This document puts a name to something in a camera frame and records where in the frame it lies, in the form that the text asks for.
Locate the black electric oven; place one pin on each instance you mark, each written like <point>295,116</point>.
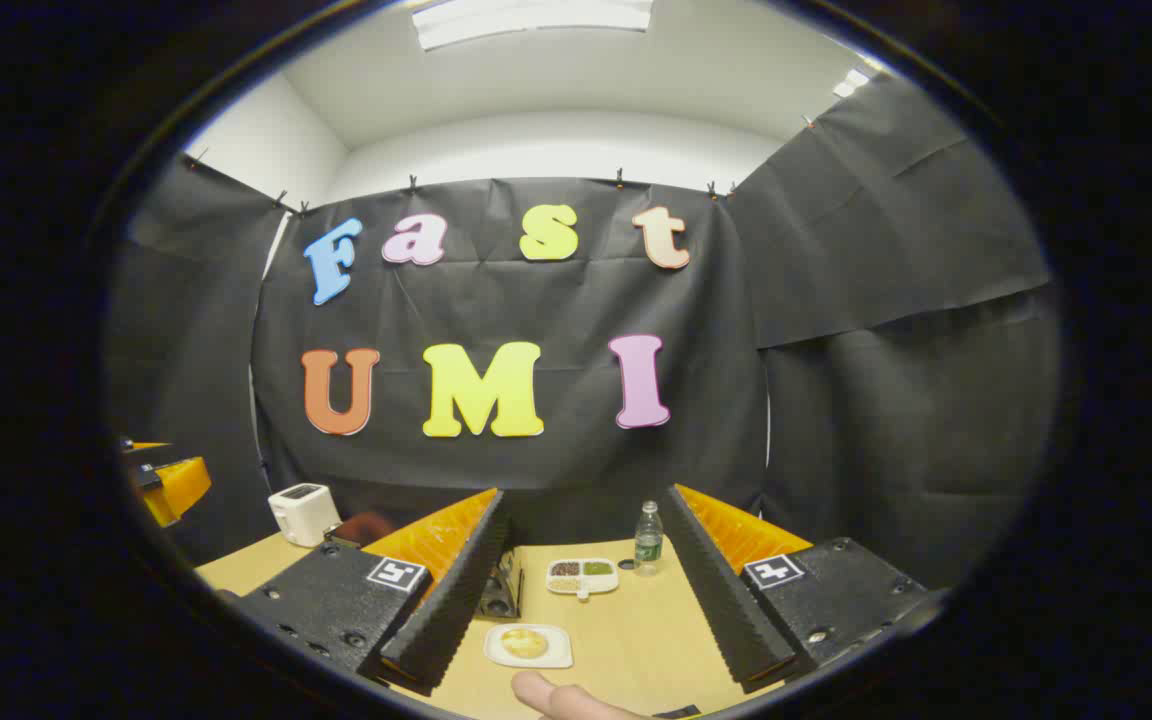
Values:
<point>501,592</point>

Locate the large ceiling light panel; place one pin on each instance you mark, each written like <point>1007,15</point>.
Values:
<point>536,20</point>

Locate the white divided snack dish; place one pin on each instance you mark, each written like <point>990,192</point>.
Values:
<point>581,588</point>

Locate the small ceiling light panel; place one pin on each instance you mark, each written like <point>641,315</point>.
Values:
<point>851,82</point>

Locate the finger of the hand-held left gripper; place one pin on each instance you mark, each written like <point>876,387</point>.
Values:
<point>146,446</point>
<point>181,485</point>

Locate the golden bread bun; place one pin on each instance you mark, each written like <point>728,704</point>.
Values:
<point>524,643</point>

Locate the white square plate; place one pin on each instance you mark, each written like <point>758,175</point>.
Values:
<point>560,640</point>

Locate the white toaster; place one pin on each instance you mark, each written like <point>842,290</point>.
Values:
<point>301,515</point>

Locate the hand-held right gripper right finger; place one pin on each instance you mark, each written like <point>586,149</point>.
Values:
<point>721,600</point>

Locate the clear plastic water bottle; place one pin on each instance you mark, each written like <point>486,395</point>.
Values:
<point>648,545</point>

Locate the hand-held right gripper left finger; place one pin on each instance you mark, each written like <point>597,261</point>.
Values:
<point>456,610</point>

